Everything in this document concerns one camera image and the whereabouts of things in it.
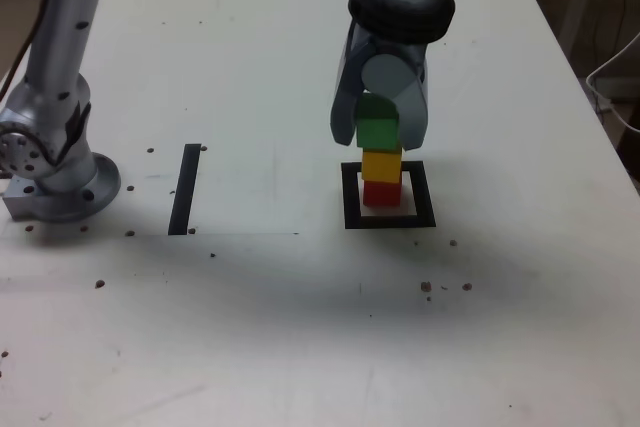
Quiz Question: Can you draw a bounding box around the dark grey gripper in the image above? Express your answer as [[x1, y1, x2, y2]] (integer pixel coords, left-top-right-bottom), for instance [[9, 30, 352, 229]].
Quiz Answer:
[[328, 20, 431, 153]]

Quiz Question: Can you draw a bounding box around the green cube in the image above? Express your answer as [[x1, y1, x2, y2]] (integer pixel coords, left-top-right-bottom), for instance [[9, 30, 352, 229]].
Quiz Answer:
[[355, 92, 402, 151]]

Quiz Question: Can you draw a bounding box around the yellow cube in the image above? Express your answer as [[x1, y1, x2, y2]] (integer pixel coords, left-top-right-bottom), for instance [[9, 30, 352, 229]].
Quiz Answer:
[[360, 147, 404, 184]]

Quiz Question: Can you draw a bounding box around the red cube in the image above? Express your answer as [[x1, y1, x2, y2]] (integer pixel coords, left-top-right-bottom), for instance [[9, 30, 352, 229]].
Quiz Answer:
[[361, 180, 403, 209]]

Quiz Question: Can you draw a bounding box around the black tape square outline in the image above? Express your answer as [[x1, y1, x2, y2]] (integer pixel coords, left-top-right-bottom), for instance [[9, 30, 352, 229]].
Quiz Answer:
[[341, 160, 437, 231]]

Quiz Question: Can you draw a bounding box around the black tape strip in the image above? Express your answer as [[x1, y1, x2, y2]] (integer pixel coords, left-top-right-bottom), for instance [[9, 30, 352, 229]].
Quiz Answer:
[[167, 143, 202, 237]]

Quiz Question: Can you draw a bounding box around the white cable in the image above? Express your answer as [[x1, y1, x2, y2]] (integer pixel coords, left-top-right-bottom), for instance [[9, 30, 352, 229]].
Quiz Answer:
[[586, 31, 640, 134]]

